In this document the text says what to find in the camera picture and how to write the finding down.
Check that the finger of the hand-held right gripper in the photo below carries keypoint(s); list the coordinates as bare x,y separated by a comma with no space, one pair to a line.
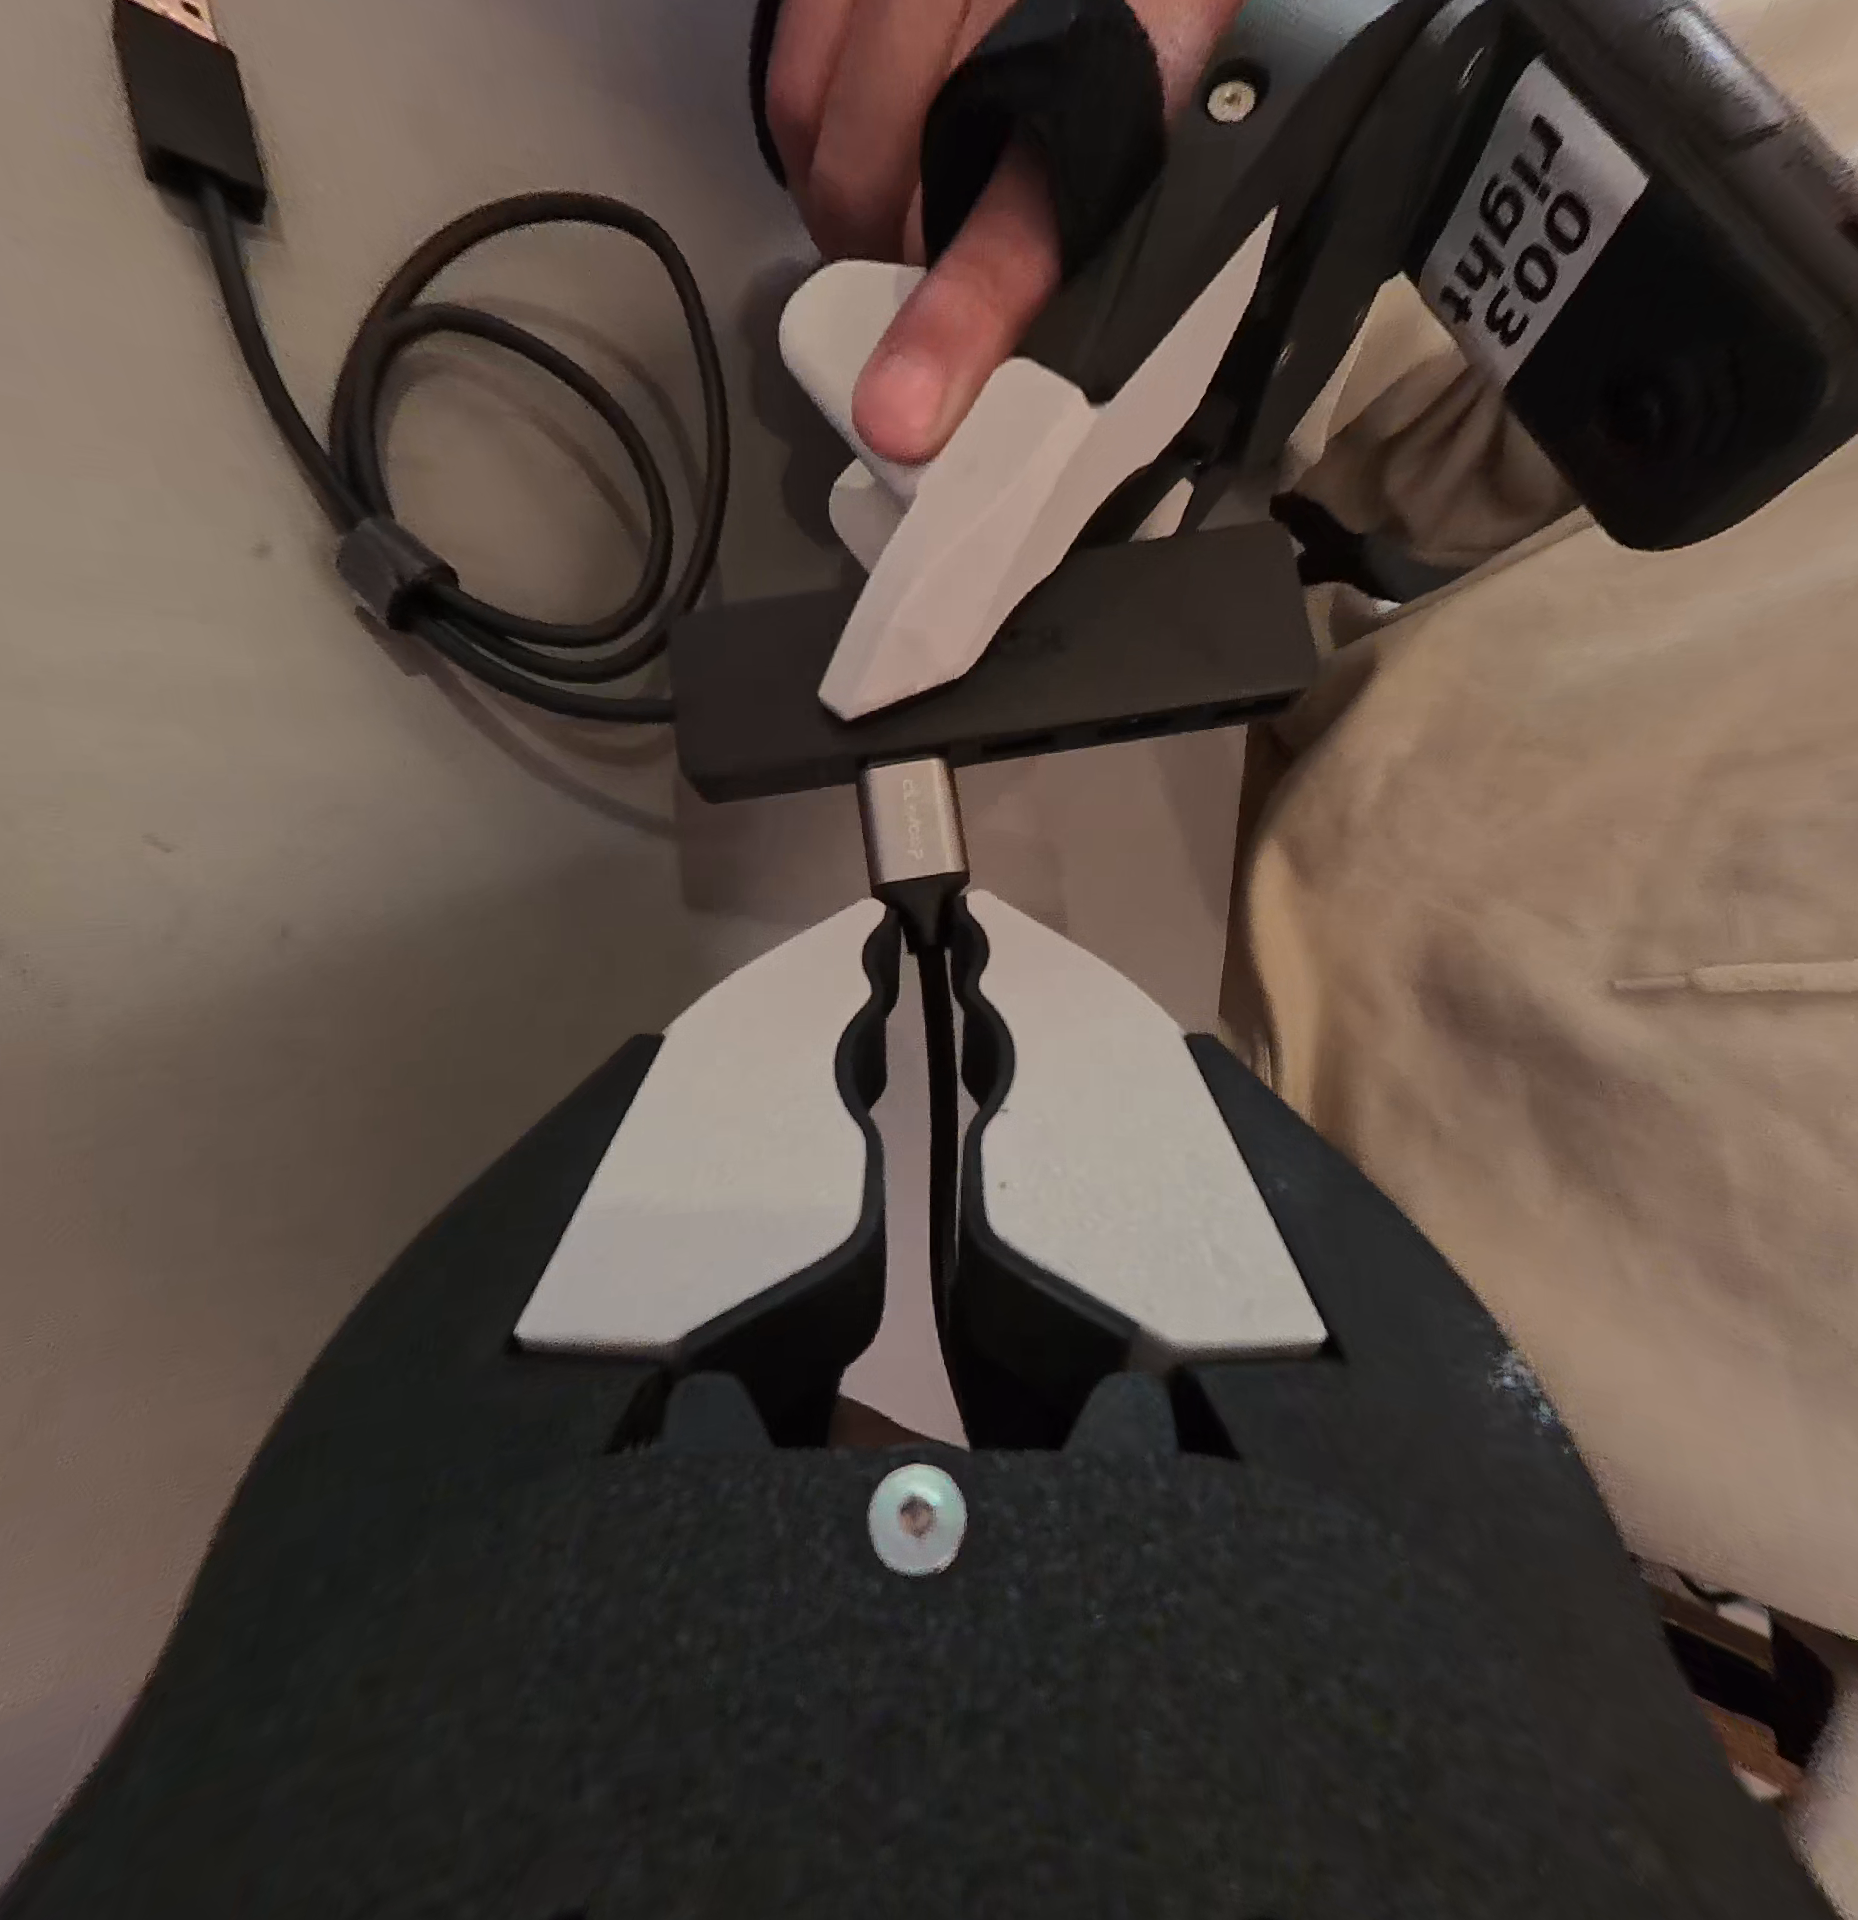
829,338
959,572

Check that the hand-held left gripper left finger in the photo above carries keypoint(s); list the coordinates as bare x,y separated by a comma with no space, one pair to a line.
688,1187

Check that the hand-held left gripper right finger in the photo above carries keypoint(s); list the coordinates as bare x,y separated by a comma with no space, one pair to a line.
1141,1199

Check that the person's right forearm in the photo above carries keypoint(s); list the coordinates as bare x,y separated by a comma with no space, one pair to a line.
1439,450

